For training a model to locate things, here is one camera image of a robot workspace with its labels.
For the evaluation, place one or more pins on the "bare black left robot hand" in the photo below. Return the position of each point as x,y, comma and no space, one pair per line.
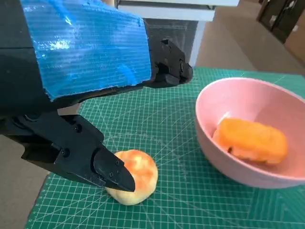
83,52

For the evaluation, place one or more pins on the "round toy bread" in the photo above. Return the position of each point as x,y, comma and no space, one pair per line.
143,176

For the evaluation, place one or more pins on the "pink bowl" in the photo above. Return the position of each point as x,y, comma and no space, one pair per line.
250,100

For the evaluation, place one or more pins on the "long toy bread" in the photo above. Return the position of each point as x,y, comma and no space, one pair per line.
252,140

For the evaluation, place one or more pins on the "green cutting mat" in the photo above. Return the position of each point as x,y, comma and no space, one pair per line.
178,119

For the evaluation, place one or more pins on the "dark wooden furniture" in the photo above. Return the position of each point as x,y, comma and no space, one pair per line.
281,21

